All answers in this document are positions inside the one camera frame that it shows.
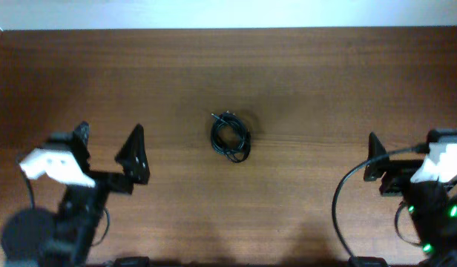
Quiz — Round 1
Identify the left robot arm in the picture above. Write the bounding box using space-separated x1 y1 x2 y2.
0 122 151 266

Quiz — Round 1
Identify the black USB cable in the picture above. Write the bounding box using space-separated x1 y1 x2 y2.
209 111 252 164

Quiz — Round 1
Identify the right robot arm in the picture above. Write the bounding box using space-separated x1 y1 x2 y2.
364 129 457 266

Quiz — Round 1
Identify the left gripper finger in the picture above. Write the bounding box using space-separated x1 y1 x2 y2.
115 124 150 185
46 121 90 173

